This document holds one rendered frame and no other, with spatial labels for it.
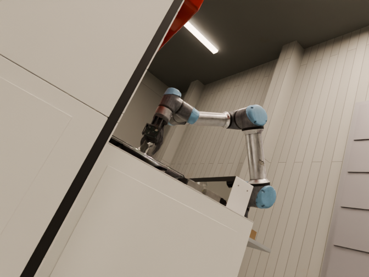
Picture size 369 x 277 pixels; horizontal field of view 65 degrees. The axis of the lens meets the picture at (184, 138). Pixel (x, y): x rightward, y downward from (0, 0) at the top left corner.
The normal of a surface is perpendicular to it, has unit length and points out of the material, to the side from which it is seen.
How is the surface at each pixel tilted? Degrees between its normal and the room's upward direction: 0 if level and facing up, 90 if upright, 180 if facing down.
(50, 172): 90
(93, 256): 90
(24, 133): 90
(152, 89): 90
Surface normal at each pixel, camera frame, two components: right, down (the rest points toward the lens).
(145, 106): 0.58, -0.08
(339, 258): -0.73, -0.51
